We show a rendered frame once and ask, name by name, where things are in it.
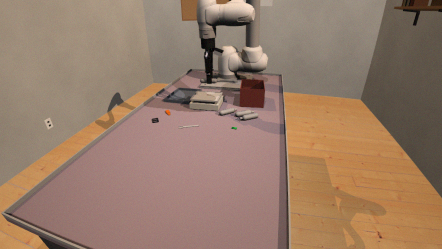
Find grey table edge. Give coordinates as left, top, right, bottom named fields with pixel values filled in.
left=1, top=68, right=291, bottom=249

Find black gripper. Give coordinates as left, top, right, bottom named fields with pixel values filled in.
left=201, top=38, right=215, bottom=84

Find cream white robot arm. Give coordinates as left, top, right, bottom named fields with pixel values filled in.
left=196, top=0, right=268, bottom=83

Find white digital scale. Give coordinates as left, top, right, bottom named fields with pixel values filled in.
left=189, top=90, right=225, bottom=111

